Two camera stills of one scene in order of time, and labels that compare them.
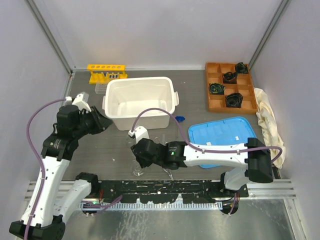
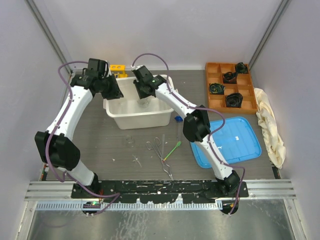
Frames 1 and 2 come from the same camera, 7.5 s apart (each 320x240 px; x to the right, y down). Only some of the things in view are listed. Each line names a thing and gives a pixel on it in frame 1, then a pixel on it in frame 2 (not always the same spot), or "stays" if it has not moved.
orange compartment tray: (217, 102) stays
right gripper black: (143, 162) to (142, 95)
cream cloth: (268, 121) stays
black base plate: (207, 191) stays
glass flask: (136, 169) to (144, 103)
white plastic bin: (125, 98) stays
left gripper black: (101, 122) to (116, 92)
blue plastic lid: (235, 130) stays
